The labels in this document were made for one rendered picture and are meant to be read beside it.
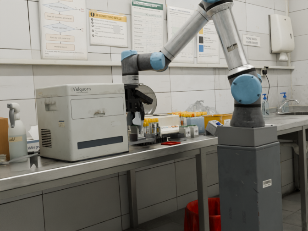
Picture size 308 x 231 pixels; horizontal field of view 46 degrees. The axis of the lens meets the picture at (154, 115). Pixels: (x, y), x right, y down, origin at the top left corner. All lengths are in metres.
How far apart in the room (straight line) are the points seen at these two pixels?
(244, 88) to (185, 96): 1.34
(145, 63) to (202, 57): 1.41
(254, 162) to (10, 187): 0.94
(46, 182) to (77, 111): 0.28
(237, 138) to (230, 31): 0.45
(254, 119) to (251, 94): 0.17
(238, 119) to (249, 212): 0.39
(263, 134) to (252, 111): 0.11
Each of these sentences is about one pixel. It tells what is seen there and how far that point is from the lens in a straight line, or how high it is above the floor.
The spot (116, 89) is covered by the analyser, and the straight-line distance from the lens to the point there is 1.52.
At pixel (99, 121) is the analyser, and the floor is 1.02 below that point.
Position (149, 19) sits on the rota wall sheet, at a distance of 2.56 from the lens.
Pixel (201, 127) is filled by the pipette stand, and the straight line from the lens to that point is 2.08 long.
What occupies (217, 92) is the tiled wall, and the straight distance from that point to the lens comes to 3.08.
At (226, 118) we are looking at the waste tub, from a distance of 2.15.
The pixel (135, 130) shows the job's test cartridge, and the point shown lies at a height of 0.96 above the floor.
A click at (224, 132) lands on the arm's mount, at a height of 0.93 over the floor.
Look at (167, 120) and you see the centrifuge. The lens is 2.11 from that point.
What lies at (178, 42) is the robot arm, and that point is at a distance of 1.68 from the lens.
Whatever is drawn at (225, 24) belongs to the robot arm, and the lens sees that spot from 1.52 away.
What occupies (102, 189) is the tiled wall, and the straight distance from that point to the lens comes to 2.30.
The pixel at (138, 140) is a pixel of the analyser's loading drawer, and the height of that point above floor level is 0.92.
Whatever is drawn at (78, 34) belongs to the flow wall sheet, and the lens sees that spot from 2.20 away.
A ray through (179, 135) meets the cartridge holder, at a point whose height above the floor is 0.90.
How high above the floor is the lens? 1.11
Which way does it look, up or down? 3 degrees down
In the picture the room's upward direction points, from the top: 3 degrees counter-clockwise
